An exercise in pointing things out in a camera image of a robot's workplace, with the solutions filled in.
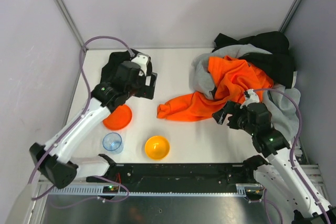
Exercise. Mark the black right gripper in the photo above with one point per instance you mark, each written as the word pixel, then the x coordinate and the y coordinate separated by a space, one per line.
pixel 228 115

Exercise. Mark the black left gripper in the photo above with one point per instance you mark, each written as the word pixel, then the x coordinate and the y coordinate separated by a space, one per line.
pixel 149 85

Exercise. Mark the orange cloth garment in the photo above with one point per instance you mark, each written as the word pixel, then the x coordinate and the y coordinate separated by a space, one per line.
pixel 232 77

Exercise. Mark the small black cloth garment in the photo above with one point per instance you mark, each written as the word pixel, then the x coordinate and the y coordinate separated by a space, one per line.
pixel 110 70

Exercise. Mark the grey sweatshirt cloth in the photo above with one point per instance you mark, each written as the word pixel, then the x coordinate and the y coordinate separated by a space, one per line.
pixel 283 112

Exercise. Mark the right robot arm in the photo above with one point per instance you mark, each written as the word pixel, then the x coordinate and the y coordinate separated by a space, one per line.
pixel 275 167

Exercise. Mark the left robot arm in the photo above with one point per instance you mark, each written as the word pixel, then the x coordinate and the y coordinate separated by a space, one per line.
pixel 54 158

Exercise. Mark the orange plastic plate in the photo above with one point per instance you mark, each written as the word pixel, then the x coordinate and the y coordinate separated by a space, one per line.
pixel 118 119

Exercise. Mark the yellow plastic bowl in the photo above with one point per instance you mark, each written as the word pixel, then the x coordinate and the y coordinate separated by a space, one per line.
pixel 157 148

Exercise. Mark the clear blue plastic cup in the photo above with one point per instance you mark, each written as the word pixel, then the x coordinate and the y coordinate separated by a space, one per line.
pixel 113 143

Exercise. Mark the white box under cloths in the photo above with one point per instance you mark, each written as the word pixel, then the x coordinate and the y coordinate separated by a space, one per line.
pixel 294 78

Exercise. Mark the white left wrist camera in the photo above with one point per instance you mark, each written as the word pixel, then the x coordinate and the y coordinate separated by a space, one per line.
pixel 142 60

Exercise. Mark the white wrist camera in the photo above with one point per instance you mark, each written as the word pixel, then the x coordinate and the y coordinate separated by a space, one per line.
pixel 250 97
pixel 142 60

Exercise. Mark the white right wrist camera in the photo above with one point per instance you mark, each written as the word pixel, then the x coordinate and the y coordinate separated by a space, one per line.
pixel 250 97

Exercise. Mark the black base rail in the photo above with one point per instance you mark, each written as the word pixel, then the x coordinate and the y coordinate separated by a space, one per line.
pixel 191 178

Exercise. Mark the left aluminium frame post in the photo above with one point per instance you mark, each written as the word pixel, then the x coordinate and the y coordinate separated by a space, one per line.
pixel 65 13

